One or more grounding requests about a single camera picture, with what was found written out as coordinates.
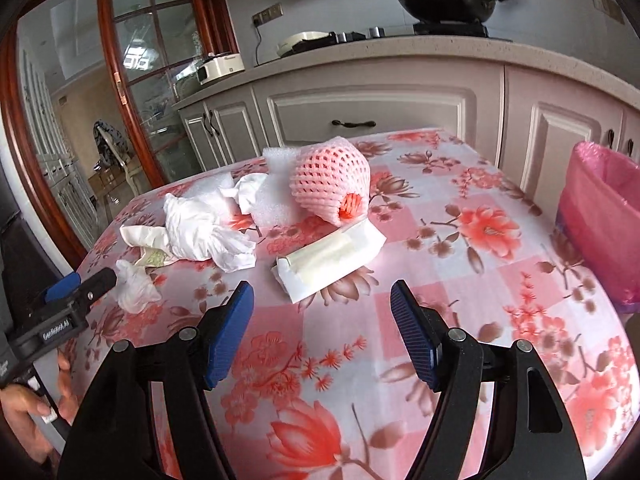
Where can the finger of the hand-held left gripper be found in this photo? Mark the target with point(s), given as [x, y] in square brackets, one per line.
[95, 282]
[62, 287]

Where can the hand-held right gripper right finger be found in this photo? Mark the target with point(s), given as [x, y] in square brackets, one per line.
[412, 335]

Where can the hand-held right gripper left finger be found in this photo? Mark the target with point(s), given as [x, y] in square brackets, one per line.
[227, 340]

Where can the small white tissue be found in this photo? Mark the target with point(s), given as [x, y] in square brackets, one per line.
[135, 287]

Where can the white plastic bag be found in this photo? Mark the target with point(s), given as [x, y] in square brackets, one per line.
[200, 230]

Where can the white paper wrapper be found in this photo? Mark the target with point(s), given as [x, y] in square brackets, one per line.
[320, 260]

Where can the small white foam sheet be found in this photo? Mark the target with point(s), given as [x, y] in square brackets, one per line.
[215, 189]

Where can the pink foam fruit net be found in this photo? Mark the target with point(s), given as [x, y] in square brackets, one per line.
[325, 175]

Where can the pink-lined trash bin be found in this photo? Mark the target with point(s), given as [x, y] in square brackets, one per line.
[600, 220]

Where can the person's left hand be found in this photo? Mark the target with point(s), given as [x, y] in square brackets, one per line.
[22, 420]

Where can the floral pink tablecloth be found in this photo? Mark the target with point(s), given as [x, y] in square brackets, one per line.
[450, 285]

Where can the white dining chair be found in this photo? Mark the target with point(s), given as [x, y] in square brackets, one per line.
[117, 155]

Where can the wooden framed glass door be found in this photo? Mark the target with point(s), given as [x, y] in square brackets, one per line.
[130, 85]

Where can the white rice cooker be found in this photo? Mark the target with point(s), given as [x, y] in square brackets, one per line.
[222, 67]

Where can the speckled stone countertop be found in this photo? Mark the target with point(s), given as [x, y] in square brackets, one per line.
[400, 57]

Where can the black gas stove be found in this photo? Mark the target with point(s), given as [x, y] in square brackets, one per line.
[450, 30]

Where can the white electric griddle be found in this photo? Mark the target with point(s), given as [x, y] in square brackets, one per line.
[305, 42]

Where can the black wok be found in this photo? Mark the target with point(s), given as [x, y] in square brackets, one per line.
[445, 5]

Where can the wall socket with plug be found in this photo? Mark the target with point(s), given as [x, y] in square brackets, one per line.
[267, 14]

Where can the beige wall socket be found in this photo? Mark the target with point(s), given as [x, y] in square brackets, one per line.
[607, 7]

